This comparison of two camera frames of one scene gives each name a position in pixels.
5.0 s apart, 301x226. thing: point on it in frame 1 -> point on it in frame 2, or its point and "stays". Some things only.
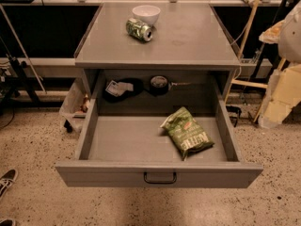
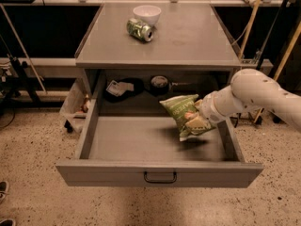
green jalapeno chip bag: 185,133 -> 179,107
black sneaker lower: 7,222 stays
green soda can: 137,29 stays
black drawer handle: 147,181 stays
